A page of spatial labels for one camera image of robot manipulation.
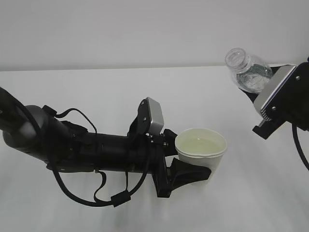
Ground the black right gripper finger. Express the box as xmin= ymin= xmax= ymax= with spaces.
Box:
xmin=240 ymin=88 xmax=262 ymax=108
xmin=270 ymin=63 xmax=297 ymax=77

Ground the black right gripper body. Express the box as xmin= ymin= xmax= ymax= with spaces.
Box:
xmin=253 ymin=119 xmax=285 ymax=140

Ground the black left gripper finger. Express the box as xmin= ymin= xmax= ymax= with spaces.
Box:
xmin=163 ymin=129 xmax=178 ymax=157
xmin=169 ymin=158 xmax=211 ymax=191

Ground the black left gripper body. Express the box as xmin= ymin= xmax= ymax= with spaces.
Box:
xmin=146 ymin=135 xmax=172 ymax=198

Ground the clear water bottle green label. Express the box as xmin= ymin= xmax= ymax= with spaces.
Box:
xmin=225 ymin=48 xmax=273 ymax=94

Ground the white paper cup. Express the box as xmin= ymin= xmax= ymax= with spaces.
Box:
xmin=174 ymin=128 xmax=227 ymax=186

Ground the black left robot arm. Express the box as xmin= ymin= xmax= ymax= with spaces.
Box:
xmin=0 ymin=89 xmax=211 ymax=207

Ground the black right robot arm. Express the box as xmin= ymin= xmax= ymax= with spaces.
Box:
xmin=243 ymin=61 xmax=309 ymax=140

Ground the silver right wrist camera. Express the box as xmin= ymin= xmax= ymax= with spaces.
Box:
xmin=255 ymin=77 xmax=289 ymax=121

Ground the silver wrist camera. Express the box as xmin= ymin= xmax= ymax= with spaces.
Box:
xmin=127 ymin=97 xmax=164 ymax=138
xmin=255 ymin=77 xmax=289 ymax=121

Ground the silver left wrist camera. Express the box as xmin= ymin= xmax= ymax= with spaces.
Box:
xmin=127 ymin=97 xmax=164 ymax=138

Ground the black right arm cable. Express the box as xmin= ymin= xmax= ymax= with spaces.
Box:
xmin=291 ymin=123 xmax=309 ymax=171

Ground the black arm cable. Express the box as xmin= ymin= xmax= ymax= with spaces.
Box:
xmin=14 ymin=101 xmax=148 ymax=208
xmin=291 ymin=123 xmax=309 ymax=171

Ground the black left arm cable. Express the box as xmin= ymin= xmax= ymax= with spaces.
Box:
xmin=14 ymin=101 xmax=148 ymax=208

